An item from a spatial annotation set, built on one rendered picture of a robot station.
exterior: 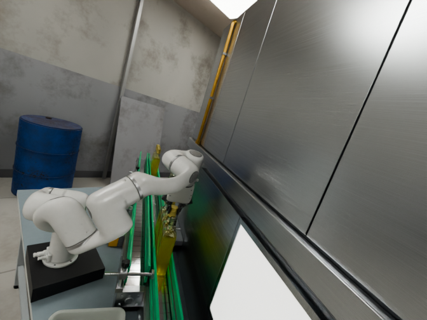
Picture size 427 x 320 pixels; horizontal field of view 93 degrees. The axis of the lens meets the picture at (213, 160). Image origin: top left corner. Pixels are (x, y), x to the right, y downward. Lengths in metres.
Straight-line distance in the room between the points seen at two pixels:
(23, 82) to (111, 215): 3.09
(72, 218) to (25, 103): 3.02
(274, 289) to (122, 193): 0.44
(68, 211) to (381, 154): 0.71
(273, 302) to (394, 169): 0.34
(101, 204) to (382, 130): 0.62
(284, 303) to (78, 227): 0.54
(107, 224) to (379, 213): 0.58
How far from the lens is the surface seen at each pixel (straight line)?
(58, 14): 3.66
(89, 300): 1.09
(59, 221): 0.69
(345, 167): 0.45
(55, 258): 1.12
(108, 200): 0.61
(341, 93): 0.51
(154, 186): 0.64
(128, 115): 3.73
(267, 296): 0.55
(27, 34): 3.59
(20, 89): 3.59
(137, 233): 1.21
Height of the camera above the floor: 1.57
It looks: 11 degrees down
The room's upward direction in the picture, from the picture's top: 18 degrees clockwise
